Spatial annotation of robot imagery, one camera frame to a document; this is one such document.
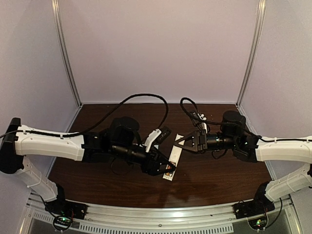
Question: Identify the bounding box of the right black camera cable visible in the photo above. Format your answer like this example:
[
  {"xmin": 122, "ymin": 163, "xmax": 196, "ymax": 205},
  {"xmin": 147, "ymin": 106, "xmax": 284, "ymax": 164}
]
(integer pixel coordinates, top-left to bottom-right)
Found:
[{"xmin": 179, "ymin": 97, "xmax": 312, "ymax": 142}]

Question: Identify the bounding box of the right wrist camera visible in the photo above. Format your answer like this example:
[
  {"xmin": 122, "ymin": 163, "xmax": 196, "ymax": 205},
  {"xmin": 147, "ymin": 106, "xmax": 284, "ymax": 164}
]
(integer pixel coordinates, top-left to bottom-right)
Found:
[{"xmin": 191, "ymin": 112, "xmax": 210, "ymax": 134}]

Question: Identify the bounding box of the left aluminium frame post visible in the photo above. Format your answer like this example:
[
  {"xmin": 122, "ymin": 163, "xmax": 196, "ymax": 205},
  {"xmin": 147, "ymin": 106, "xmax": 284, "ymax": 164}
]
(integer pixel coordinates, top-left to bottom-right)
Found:
[{"xmin": 51, "ymin": 0, "xmax": 82, "ymax": 107}]

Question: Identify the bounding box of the orange AA battery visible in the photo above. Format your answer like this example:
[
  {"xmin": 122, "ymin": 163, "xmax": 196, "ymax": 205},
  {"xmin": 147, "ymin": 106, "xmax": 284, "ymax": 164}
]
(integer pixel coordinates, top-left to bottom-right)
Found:
[{"xmin": 165, "ymin": 165, "xmax": 171, "ymax": 176}]

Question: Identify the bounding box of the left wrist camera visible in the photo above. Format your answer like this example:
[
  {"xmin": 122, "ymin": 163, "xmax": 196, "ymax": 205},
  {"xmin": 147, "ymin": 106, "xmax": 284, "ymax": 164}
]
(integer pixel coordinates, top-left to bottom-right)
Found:
[{"xmin": 143, "ymin": 126, "xmax": 172, "ymax": 152}]

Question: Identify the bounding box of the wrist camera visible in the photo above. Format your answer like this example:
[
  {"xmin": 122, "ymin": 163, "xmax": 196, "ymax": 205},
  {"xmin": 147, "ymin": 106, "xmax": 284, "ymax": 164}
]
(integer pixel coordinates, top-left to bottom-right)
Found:
[
  {"xmin": 143, "ymin": 126, "xmax": 172, "ymax": 152},
  {"xmin": 191, "ymin": 112, "xmax": 210, "ymax": 134}
]

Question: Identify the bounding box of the left black camera cable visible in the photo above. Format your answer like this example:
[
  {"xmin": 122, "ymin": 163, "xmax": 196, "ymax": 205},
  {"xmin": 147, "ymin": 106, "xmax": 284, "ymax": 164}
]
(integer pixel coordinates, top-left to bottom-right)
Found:
[{"xmin": 0, "ymin": 93, "xmax": 169, "ymax": 139}]

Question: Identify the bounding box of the black camera cable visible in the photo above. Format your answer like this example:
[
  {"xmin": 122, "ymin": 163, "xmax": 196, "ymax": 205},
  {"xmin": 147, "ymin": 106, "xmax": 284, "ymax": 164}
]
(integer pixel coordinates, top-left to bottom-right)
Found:
[
  {"xmin": 0, "ymin": 93, "xmax": 169, "ymax": 139},
  {"xmin": 179, "ymin": 97, "xmax": 312, "ymax": 142}
]

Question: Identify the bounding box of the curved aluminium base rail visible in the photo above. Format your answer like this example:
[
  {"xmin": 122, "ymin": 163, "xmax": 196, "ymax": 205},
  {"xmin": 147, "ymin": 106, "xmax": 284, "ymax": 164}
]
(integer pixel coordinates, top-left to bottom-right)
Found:
[{"xmin": 17, "ymin": 192, "xmax": 303, "ymax": 234}]

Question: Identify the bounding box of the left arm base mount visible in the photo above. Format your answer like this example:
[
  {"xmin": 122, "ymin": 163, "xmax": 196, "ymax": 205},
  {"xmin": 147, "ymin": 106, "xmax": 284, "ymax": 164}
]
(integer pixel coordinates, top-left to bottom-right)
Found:
[{"xmin": 43, "ymin": 200, "xmax": 88, "ymax": 232}]

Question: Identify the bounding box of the right aluminium frame post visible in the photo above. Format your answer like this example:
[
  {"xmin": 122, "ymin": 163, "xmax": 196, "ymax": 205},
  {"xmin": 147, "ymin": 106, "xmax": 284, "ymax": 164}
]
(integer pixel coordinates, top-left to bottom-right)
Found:
[{"xmin": 236, "ymin": 0, "xmax": 266, "ymax": 107}]

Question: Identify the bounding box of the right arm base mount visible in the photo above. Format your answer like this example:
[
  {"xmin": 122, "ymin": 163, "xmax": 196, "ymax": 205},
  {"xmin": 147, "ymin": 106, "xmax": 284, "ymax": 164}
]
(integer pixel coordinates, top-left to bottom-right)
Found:
[{"xmin": 233, "ymin": 200, "xmax": 275, "ymax": 232}]

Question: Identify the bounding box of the white remote control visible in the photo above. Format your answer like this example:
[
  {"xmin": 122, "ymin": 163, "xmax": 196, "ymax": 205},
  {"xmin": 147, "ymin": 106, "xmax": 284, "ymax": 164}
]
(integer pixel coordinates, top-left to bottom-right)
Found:
[{"xmin": 162, "ymin": 146, "xmax": 182, "ymax": 181}]

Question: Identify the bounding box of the aluminium frame post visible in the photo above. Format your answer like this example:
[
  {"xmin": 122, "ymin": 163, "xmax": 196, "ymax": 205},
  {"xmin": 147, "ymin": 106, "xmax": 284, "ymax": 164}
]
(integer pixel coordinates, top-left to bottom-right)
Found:
[
  {"xmin": 51, "ymin": 0, "xmax": 82, "ymax": 107},
  {"xmin": 236, "ymin": 0, "xmax": 266, "ymax": 107}
]

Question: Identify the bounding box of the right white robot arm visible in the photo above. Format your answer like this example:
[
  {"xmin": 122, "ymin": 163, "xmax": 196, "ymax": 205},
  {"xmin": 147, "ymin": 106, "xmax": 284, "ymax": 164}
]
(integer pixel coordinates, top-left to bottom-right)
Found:
[{"xmin": 174, "ymin": 111, "xmax": 312, "ymax": 212}]

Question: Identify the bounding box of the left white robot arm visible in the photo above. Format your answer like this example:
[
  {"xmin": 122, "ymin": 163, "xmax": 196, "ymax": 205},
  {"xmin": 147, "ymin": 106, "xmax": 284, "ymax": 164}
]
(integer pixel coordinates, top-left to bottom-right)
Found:
[{"xmin": 0, "ymin": 117, "xmax": 176, "ymax": 215}]

